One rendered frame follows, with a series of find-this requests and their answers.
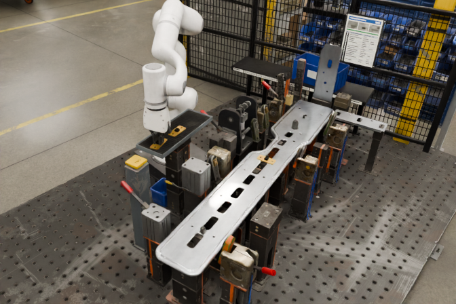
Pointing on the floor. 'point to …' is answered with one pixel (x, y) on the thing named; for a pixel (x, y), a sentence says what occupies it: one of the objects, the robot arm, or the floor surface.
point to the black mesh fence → (314, 43)
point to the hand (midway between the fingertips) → (158, 138)
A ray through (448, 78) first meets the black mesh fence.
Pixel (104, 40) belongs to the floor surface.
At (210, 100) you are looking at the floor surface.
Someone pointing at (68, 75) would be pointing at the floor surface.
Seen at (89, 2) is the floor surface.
